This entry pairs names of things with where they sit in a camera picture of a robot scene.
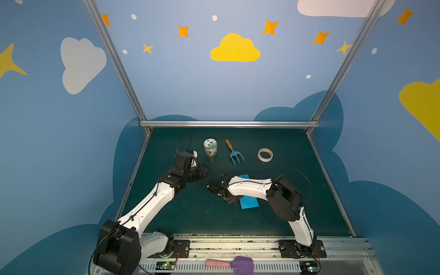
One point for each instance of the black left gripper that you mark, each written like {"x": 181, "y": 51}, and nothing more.
{"x": 197, "y": 171}

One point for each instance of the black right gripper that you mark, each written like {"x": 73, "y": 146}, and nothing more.
{"x": 216, "y": 189}

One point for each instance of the cyan paper sheet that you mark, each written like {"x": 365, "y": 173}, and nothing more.
{"x": 248, "y": 202}

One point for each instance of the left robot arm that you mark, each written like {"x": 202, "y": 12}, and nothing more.
{"x": 120, "y": 245}

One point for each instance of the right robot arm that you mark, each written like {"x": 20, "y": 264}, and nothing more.
{"x": 282, "y": 196}

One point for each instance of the small patterned jar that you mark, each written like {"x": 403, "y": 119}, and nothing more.
{"x": 210, "y": 146}

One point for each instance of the white double-sided tape roll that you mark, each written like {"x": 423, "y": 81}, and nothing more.
{"x": 265, "y": 155}

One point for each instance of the left green circuit board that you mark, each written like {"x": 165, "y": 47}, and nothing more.
{"x": 162, "y": 266}

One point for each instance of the green circuit board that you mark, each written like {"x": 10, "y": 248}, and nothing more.
{"x": 162, "y": 266}
{"x": 309, "y": 268}

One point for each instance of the right green circuit board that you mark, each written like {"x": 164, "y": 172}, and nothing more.
{"x": 309, "y": 268}

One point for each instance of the blue garden fork wooden handle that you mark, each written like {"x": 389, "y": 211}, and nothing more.
{"x": 235, "y": 156}

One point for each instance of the left side floor rail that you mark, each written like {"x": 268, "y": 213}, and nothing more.
{"x": 129, "y": 152}

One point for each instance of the floor rail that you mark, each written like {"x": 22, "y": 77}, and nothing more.
{"x": 332, "y": 188}
{"x": 129, "y": 152}

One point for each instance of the aluminium back frame rail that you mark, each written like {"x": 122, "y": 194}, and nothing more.
{"x": 230, "y": 124}

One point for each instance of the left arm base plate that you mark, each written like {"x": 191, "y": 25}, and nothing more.
{"x": 180, "y": 248}

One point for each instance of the front aluminium rail base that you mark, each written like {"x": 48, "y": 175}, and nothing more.
{"x": 345, "y": 256}

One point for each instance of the purple shovel pink handle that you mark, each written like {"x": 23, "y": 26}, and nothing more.
{"x": 241, "y": 265}

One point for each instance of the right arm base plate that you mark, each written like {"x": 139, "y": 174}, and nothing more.
{"x": 290, "y": 248}

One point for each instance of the right side floor rail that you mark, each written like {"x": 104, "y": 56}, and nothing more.
{"x": 332, "y": 188}

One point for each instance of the aluminium left corner post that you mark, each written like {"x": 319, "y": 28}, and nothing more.
{"x": 104, "y": 34}

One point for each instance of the aluminium corner post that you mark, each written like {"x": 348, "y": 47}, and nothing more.
{"x": 104, "y": 34}
{"x": 361, "y": 37}

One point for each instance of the aluminium right corner post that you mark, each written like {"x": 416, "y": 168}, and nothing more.
{"x": 361, "y": 37}

